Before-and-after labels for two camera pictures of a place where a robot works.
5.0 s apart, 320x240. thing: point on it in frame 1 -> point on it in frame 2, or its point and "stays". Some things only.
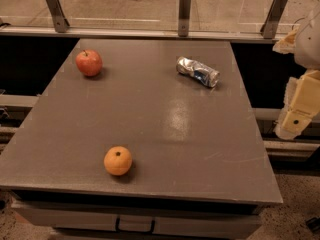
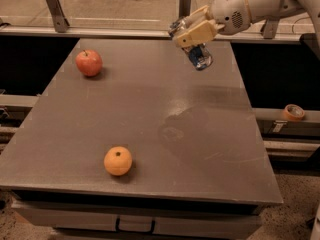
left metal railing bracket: [60, 21] stays
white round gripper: [309, 45] -> [229, 11]
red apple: [90, 62] stays
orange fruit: [117, 161] stays
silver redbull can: [198, 71] -> [198, 53]
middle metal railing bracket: [185, 3] stays
